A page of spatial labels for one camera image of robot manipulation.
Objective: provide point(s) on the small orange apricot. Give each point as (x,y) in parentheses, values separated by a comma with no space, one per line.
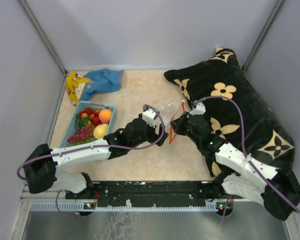
(84,115)

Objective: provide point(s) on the grey slotted cable duct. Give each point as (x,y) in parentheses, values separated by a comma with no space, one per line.
(87,207)

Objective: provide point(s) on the purple grape bunch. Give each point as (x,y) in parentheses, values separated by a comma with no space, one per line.
(82,135)

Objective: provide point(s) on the orange peach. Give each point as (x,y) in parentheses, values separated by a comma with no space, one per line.
(105,115)

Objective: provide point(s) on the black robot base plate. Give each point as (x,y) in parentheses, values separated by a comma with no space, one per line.
(151,193)

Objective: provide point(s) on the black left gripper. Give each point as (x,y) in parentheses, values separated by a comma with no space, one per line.
(154,136)

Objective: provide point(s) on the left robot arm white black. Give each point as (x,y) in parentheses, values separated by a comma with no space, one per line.
(46,168)

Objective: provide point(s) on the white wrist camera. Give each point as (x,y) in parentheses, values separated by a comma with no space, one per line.
(150,115)
(199,109)

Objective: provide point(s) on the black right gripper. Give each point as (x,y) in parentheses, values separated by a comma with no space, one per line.
(178,123)

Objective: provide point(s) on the yellow pikachu plush toy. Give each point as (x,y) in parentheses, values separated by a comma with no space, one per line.
(74,86)

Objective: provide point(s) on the yellow pear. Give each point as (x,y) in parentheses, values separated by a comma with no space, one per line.
(100,131)

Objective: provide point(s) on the red strawberry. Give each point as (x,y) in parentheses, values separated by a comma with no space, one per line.
(88,111)

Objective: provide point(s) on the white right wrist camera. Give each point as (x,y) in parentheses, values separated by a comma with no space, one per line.
(199,109)

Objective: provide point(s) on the light blue plastic basket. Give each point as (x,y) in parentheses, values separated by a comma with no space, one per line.
(74,126)

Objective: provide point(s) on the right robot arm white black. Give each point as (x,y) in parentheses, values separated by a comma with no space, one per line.
(277,189)

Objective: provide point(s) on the green grape bunch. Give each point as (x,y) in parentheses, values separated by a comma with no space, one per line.
(88,140)

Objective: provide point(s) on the blue cloth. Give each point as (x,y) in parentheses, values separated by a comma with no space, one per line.
(102,81)

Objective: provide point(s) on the clear zip bag orange zipper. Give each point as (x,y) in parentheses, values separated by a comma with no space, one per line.
(170,112)

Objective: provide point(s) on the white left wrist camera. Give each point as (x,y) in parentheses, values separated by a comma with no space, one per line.
(150,115)

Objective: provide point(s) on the black floral pillow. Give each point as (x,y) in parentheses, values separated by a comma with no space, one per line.
(234,109)

